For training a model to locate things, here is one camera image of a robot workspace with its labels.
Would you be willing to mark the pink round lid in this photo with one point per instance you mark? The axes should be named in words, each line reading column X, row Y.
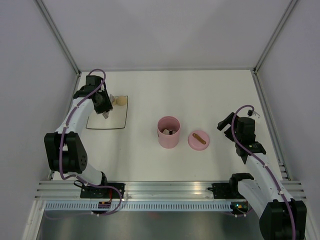
column 198, row 140

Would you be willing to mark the beige round bun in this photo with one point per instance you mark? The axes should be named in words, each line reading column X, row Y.
column 114, row 101
column 121, row 100

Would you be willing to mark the white square plate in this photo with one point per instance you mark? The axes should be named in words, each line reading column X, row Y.
column 117, row 119

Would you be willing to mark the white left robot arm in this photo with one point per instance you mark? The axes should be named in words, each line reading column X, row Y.
column 65, row 151

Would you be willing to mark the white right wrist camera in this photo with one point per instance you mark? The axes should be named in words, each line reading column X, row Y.
column 256, row 117

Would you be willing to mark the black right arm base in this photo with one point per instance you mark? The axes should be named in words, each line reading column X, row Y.
column 223, row 190

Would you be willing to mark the right aluminium frame post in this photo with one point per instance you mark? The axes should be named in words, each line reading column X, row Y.
column 275, row 34

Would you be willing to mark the white sushi roll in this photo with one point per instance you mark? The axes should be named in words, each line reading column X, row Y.
column 166, row 132

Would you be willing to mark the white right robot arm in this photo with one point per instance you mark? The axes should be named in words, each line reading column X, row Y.
column 281, row 217

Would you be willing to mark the left aluminium frame post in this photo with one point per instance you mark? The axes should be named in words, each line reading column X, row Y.
column 57, row 35

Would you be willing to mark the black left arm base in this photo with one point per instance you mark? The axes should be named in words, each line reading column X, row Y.
column 113, row 191

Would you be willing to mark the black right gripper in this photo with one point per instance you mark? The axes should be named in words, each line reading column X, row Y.
column 228, row 119

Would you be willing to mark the aluminium frame post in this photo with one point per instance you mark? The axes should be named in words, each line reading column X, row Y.
column 275, row 34
column 57, row 35

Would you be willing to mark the aluminium rail beam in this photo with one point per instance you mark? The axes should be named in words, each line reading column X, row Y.
column 133, row 190

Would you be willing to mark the white slotted cable duct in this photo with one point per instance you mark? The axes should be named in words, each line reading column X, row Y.
column 176, row 206

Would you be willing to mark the pink cylindrical lunch container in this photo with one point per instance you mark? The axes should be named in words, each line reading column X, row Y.
column 172, row 124

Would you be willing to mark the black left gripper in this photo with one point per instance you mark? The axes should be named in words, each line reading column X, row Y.
column 108, row 105

